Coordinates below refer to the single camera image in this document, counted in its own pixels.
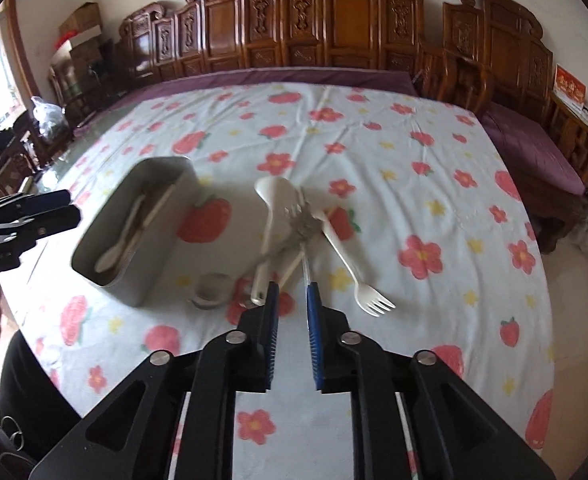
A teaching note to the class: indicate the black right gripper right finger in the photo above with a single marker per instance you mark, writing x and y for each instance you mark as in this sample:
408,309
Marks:
333,362

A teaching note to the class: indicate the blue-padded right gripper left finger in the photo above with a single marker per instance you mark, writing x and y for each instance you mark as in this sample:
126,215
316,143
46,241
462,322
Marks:
260,325

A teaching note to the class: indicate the cream plastic fork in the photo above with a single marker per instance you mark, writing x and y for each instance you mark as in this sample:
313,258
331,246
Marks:
369,299

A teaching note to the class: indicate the large cream plastic ladle spoon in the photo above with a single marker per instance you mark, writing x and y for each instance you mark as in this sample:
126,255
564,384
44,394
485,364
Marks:
283,207

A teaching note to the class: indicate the cream spoon in box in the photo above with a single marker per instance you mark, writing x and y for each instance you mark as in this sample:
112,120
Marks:
110,257

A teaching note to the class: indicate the plastic bag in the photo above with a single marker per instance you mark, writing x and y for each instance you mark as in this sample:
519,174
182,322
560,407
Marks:
51,119

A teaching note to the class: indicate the metal rectangular utensil box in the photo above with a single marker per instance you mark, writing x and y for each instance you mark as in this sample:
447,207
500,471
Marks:
146,252

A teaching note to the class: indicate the stainless steel fork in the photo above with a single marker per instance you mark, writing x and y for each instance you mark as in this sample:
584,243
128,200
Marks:
304,224

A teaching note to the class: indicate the wooden chopstick in box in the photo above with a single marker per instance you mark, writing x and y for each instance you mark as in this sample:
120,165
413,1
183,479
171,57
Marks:
158,206

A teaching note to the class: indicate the floral strawberry tablecloth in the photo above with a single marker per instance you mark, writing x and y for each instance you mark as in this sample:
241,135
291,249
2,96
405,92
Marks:
424,206

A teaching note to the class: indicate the cardboard boxes stack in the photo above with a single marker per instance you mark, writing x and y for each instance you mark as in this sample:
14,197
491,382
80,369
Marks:
80,37

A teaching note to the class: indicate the purple under tablecloth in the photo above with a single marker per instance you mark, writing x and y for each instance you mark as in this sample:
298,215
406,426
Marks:
522,143

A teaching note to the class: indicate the wooden armchair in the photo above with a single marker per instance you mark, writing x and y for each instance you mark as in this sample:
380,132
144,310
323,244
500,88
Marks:
452,78

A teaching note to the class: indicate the wooden side cabinet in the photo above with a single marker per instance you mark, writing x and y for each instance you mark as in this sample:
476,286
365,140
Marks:
570,134

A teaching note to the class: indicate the carved wooden bench back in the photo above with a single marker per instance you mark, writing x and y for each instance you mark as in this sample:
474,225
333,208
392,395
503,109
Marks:
208,36

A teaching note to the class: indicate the red greeting card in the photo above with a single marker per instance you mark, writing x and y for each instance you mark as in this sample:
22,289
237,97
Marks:
568,87

